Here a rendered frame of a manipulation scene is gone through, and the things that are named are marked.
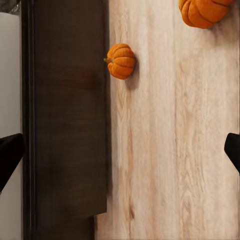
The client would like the pumpkin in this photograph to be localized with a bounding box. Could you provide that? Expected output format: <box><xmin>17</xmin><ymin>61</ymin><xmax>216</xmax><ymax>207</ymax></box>
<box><xmin>104</xmin><ymin>43</ymin><xmax>136</xmax><ymax>80</ymax></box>
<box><xmin>178</xmin><ymin>0</ymin><xmax>236</xmax><ymax>29</ymax></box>

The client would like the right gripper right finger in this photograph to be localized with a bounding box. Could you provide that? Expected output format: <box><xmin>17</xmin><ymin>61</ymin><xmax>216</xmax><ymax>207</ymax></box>
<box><xmin>224</xmin><ymin>133</ymin><xmax>240</xmax><ymax>173</ymax></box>

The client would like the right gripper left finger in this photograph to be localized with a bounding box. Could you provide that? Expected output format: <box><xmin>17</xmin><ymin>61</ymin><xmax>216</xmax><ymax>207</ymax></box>
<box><xmin>0</xmin><ymin>133</ymin><xmax>26</xmax><ymax>193</ymax></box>

